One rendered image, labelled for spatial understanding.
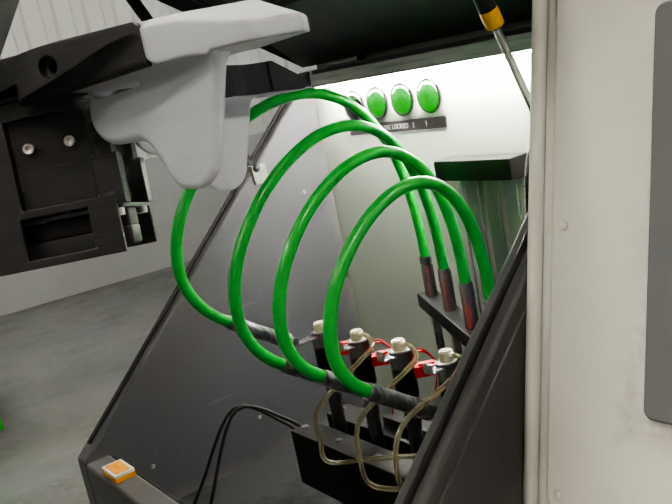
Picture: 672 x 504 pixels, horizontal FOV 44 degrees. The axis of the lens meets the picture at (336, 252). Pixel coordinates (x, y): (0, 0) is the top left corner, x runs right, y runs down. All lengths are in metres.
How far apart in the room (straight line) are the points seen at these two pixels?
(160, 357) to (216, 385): 0.11
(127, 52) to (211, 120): 0.04
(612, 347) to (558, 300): 0.07
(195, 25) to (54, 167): 0.09
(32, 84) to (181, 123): 0.05
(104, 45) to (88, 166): 0.06
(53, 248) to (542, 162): 0.56
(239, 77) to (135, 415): 0.98
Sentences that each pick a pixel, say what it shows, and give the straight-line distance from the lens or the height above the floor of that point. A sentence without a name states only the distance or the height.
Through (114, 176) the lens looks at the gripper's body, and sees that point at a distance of 0.33.
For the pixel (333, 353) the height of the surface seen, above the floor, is 1.18.
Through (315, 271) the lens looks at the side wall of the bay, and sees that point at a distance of 1.47.
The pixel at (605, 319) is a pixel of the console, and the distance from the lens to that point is 0.78.
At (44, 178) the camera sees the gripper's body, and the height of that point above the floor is 1.42.
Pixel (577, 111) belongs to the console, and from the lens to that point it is 0.79.
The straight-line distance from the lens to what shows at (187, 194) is 0.99.
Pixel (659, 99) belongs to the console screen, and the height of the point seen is 1.37.
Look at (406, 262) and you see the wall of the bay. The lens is 1.38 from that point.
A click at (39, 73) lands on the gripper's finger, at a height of 1.46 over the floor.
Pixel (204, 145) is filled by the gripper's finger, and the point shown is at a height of 1.43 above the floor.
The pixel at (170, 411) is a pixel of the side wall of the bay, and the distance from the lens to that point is 1.37.
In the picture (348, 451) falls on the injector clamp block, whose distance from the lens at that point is 1.08.
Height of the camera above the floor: 1.44
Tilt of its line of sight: 12 degrees down
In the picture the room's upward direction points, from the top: 11 degrees counter-clockwise
